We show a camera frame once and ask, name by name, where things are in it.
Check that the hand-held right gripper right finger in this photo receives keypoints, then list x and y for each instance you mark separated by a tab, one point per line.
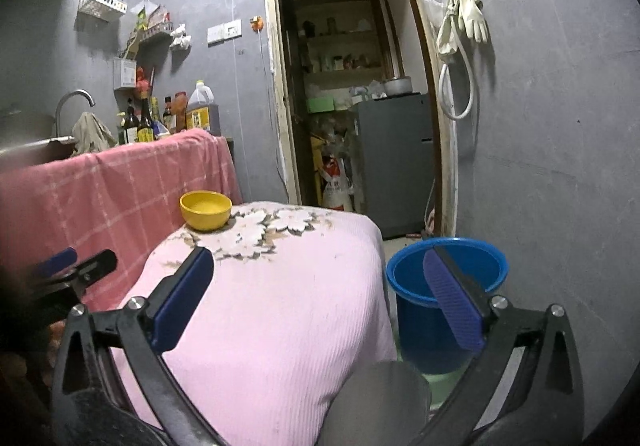
450	296

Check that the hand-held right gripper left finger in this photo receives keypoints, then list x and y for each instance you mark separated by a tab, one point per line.
182	296

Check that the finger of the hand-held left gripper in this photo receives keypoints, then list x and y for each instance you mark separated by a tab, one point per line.
55	261
95	267

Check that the blue plastic bucket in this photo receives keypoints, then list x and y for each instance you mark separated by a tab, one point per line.
415	326

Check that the pink checked towel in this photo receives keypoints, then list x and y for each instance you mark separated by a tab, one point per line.
110	196

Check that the yellow bowl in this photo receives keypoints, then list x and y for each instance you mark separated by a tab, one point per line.
206	213

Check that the pink floral blanket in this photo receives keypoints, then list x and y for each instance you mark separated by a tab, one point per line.
280	316

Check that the steel sink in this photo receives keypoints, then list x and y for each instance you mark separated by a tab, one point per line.
35	147

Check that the grey rag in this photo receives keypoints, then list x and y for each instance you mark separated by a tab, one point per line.
92	134

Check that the dark glass bottle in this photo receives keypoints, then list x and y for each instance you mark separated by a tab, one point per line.
131	129

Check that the grey washing machine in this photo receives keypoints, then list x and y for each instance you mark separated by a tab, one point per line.
395	161

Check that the soy sauce bottle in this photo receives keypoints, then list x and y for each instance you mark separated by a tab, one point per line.
145	126

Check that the white and red sack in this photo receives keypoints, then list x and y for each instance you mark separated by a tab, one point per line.
337	186

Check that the metal faucet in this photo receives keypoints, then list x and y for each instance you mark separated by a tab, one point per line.
65	101

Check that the orange sauce bottle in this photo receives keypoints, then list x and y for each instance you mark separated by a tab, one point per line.
181	111

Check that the yellow bag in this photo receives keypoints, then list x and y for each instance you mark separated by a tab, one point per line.
317	171

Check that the large cooking oil jug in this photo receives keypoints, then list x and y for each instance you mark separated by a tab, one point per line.
202	114

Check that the red plastic bag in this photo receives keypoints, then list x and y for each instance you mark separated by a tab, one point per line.
143	84

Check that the metal pot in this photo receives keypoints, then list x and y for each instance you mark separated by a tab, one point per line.
398	85

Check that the dark wooden door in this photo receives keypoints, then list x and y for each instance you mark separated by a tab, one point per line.
295	101

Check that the green box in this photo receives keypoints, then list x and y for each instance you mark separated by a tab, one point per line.
320	105

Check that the white crumpled bag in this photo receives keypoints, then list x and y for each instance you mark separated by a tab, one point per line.
180	37

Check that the cream rubber gloves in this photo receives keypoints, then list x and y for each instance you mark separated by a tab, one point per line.
467	16

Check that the wooden shelf unit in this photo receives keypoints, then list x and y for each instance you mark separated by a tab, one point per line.
340	36

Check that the wooden door frame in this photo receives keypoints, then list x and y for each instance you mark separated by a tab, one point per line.
280	101

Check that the wall shelf with packets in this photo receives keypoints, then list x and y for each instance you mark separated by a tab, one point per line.
154	26

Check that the white wall switch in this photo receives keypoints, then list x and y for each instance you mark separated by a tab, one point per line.
216	34

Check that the white wall socket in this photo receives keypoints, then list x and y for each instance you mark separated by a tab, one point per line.
233	30

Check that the orange wall hook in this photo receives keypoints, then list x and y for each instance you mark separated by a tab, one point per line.
256	23

